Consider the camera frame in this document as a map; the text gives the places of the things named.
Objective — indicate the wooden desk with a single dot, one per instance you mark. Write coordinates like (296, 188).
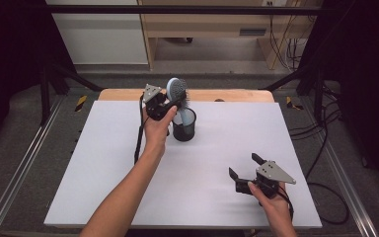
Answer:
(204, 24)

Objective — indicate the white cabinet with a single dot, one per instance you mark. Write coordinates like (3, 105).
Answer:
(102, 36)

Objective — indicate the person's right hand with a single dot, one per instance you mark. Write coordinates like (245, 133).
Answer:
(276, 207)

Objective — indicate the white board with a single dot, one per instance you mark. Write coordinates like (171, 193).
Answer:
(210, 164)

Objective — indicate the black curtain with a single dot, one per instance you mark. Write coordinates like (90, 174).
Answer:
(365, 65)
(10, 49)

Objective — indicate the person's left hand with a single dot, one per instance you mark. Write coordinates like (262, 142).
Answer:
(156, 133)

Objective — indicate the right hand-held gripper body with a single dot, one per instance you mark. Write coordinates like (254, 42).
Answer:
(274, 173)

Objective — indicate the black metal frame stand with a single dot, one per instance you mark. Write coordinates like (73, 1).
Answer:
(45, 95)
(318, 95)

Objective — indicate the wooden table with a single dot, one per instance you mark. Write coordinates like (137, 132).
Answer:
(230, 94)

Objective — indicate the black horizontal frame bar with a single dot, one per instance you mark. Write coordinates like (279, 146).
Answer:
(177, 9)

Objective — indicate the aluminium rail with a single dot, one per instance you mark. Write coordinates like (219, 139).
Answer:
(345, 184)
(19, 171)

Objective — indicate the light blue hairbrush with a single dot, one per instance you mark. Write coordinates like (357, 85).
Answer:
(175, 87)

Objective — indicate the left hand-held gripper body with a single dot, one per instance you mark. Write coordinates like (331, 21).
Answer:
(153, 97)

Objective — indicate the yellow black tape strip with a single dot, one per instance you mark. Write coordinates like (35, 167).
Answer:
(81, 103)
(291, 103)

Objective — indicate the black mesh cup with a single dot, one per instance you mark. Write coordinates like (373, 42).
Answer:
(184, 133)

